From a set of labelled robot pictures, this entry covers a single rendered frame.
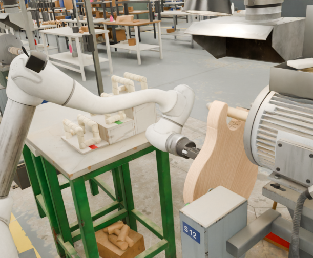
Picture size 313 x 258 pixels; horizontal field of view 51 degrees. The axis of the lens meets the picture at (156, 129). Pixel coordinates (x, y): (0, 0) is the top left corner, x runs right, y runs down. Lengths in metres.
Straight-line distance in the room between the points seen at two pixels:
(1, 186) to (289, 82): 1.04
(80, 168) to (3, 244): 0.46
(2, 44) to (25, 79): 2.02
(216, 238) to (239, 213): 0.09
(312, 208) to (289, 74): 0.33
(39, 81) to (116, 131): 0.68
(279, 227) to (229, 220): 0.15
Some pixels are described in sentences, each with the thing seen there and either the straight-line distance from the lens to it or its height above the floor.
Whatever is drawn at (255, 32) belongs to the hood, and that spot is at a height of 1.51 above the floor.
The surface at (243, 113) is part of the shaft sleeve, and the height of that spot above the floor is 1.26.
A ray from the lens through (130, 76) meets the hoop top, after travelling 1.82.
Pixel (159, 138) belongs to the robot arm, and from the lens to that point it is 1.34.
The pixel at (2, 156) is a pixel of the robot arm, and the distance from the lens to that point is 1.31.
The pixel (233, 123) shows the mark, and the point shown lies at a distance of 1.12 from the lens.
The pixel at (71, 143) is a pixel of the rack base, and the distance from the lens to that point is 1.73.
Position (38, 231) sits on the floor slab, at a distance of 2.77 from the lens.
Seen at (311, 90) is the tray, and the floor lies 1.40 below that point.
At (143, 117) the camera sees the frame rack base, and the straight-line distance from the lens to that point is 1.73.
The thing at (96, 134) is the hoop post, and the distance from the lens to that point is 1.65.
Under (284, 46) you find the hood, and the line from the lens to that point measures 0.98.
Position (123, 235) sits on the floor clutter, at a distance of 2.20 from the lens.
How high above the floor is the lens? 1.65
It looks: 24 degrees down
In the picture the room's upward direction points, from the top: 5 degrees counter-clockwise
